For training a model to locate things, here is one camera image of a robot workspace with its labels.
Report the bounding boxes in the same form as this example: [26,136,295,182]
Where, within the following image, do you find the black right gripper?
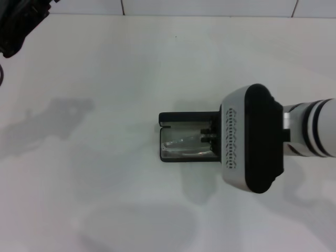
[201,112,224,159]

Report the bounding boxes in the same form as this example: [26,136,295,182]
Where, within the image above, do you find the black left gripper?
[0,0,52,59]

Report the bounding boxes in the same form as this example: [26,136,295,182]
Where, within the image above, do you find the clear frame glasses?
[161,133,214,158]

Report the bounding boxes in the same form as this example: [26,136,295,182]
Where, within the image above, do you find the black glasses case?
[159,112,224,163]

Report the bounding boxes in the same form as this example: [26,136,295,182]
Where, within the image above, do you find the right wrist camera housing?
[219,83,286,194]

